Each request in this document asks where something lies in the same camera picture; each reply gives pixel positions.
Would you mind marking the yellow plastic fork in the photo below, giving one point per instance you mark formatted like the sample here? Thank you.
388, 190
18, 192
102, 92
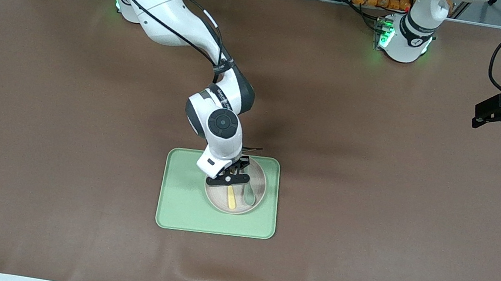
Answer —
232, 200

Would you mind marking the round white plate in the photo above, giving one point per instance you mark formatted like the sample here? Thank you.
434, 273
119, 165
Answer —
259, 184

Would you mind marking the green plastic spoon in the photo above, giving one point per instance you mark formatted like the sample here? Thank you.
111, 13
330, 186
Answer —
249, 198

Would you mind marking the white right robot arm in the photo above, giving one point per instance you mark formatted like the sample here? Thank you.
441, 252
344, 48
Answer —
166, 6

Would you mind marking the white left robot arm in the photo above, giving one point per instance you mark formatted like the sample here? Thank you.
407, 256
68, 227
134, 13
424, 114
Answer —
413, 35

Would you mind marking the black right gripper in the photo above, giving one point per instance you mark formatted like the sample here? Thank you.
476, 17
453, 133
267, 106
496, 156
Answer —
242, 163

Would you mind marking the brown table cover mat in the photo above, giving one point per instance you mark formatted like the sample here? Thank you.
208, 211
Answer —
76, 158

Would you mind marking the light green rectangular tray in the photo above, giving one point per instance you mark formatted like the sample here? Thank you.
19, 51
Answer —
180, 205

